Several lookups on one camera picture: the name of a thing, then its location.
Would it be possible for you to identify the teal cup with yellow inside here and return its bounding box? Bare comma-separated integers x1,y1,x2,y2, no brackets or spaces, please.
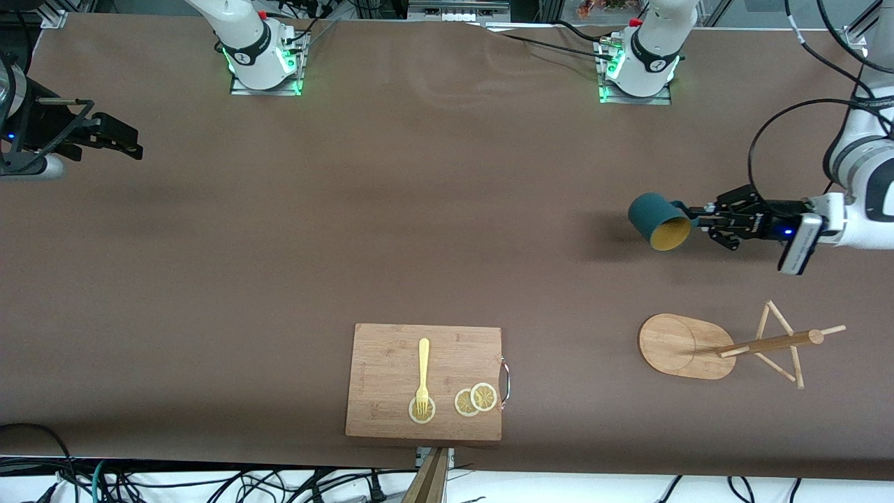
627,193,699,252

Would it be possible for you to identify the wooden cup rack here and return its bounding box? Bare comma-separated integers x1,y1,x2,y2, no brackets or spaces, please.
638,300,847,390

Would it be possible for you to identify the red orange decoration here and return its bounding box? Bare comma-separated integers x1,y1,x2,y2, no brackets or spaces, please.
576,0,643,20

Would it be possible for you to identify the grey power strip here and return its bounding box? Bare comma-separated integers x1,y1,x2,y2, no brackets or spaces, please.
409,0,511,22

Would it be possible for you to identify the yellow plastic fork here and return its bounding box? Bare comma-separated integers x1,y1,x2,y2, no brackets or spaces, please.
416,338,431,417

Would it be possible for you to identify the black hanging cable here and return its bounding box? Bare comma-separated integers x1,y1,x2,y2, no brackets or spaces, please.
784,0,894,79

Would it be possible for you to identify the black cable on table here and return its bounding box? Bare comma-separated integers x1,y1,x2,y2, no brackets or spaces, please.
489,20,619,62

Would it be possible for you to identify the black looped floor cable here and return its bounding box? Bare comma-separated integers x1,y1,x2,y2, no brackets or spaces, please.
0,422,79,503

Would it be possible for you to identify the bamboo cutting board with handle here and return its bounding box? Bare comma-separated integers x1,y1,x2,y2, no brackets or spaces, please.
345,323,511,442

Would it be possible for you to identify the wooden post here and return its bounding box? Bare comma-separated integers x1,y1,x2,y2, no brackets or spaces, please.
402,447,449,503

